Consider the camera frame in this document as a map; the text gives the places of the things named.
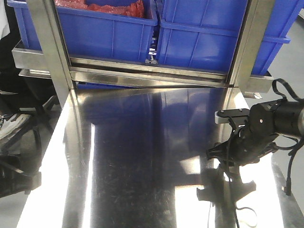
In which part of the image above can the black office chair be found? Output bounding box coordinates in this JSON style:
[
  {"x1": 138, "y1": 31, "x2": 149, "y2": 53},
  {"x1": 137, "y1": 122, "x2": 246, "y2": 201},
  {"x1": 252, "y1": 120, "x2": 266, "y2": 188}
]
[{"x1": 0, "y1": 0, "x2": 56, "y2": 139}]

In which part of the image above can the stainless steel rack frame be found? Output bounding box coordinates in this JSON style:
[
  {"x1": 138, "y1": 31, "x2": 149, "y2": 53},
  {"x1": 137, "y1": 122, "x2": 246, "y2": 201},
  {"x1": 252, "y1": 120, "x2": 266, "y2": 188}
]
[{"x1": 12, "y1": 0, "x2": 274, "y2": 102}]

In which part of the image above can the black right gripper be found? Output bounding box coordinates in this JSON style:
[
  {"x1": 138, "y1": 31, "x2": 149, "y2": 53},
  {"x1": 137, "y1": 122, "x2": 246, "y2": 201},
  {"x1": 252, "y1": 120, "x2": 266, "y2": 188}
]
[{"x1": 206, "y1": 103, "x2": 279, "y2": 166}]

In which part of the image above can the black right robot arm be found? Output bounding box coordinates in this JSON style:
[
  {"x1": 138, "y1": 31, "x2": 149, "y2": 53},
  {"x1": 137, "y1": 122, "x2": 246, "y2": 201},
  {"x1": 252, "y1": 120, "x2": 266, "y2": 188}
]
[{"x1": 206, "y1": 99, "x2": 304, "y2": 166}]

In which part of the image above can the right blue plastic bin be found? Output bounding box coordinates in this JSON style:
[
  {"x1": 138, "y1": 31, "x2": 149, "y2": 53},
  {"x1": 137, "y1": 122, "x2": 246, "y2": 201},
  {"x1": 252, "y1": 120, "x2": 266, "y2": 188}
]
[{"x1": 156, "y1": 0, "x2": 304, "y2": 75}]

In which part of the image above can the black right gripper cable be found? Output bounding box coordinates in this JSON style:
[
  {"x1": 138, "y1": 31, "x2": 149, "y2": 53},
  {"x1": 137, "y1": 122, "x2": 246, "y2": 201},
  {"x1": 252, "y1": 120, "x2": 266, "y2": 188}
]
[{"x1": 272, "y1": 78, "x2": 304, "y2": 197}]

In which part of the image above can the red plastic bag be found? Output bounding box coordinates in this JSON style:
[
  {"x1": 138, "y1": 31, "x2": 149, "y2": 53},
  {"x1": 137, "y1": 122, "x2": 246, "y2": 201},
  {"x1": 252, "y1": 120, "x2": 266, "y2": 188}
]
[{"x1": 54, "y1": 0, "x2": 144, "y2": 18}]

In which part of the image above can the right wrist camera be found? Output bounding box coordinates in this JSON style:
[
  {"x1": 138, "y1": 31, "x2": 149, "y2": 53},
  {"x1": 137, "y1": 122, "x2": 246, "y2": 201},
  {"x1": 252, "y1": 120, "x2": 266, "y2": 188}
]
[{"x1": 214, "y1": 108, "x2": 250, "y2": 124}]

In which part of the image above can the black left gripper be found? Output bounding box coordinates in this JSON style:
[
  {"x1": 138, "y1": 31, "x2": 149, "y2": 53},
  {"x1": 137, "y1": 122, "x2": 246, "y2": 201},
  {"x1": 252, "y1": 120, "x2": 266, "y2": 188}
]
[{"x1": 0, "y1": 114, "x2": 42, "y2": 198}]

